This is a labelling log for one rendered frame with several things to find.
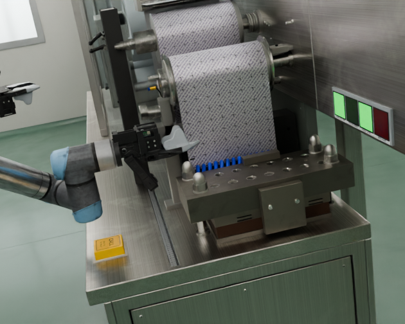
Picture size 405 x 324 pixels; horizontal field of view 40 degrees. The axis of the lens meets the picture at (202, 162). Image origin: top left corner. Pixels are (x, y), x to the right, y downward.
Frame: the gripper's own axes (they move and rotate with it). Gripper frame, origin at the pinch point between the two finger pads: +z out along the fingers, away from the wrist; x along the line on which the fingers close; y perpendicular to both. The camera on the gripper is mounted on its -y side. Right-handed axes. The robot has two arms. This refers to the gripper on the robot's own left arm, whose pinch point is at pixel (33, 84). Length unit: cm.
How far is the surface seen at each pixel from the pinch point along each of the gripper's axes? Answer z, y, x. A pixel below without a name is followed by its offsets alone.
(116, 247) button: -13, 21, 76
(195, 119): 16, -2, 71
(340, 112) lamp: 32, -8, 104
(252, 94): 30, -6, 77
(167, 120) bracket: 13, 0, 62
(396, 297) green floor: 121, 116, 64
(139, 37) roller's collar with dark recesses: 20.6, -17.1, 39.4
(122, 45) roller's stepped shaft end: 16.3, -15.1, 36.2
